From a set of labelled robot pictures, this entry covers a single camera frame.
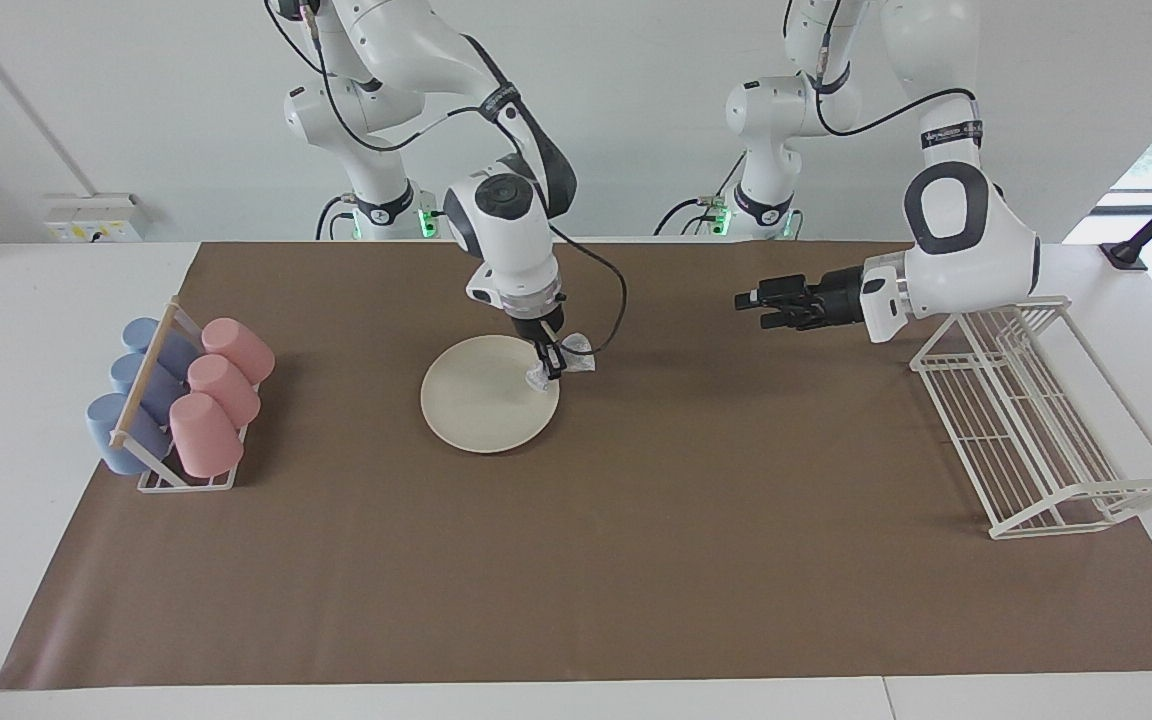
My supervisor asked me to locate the cream round plate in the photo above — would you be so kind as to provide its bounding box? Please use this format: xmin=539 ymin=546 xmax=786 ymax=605
xmin=420 ymin=335 xmax=561 ymax=456

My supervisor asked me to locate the brown table mat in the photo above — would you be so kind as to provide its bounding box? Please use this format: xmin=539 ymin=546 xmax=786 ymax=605
xmin=0 ymin=240 xmax=1152 ymax=691

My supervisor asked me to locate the pink cup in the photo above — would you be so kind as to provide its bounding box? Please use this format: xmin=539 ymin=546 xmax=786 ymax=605
xmin=186 ymin=354 xmax=262 ymax=429
xmin=169 ymin=392 xmax=245 ymax=479
xmin=201 ymin=317 xmax=277 ymax=386

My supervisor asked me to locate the black left arm base cable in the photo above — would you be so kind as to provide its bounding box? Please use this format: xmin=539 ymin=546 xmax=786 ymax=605
xmin=654 ymin=150 xmax=745 ymax=239

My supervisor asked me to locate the black arm base cable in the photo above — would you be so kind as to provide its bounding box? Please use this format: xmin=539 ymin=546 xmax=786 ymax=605
xmin=654 ymin=150 xmax=745 ymax=239
xmin=314 ymin=195 xmax=357 ymax=241

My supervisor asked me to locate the white wire dish rack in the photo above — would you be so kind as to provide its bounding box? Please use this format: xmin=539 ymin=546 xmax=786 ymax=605
xmin=910 ymin=295 xmax=1152 ymax=541

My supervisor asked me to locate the black right arm base cable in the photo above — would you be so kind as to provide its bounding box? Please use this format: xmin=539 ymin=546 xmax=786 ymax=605
xmin=314 ymin=195 xmax=357 ymax=241

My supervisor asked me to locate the white wall socket box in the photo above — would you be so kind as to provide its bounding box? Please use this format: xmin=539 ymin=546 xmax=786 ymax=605
xmin=44 ymin=193 xmax=147 ymax=243

